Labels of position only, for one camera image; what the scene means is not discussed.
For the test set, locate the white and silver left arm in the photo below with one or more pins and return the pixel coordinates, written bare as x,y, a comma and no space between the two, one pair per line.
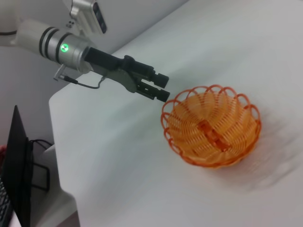
54,45

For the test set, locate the small red object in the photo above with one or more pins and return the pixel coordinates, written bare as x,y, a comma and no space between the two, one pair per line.
2,153

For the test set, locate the black flat monitor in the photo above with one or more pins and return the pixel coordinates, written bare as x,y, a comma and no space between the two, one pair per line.
17,165

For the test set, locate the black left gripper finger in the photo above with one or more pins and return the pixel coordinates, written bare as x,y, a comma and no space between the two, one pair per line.
161,94
161,80

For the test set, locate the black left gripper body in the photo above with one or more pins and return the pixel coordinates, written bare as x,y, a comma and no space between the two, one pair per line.
104,61

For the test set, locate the black keyboard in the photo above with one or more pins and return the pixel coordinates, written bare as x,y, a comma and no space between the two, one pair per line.
4,203

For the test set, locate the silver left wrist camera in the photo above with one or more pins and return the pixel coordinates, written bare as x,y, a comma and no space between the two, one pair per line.
87,16

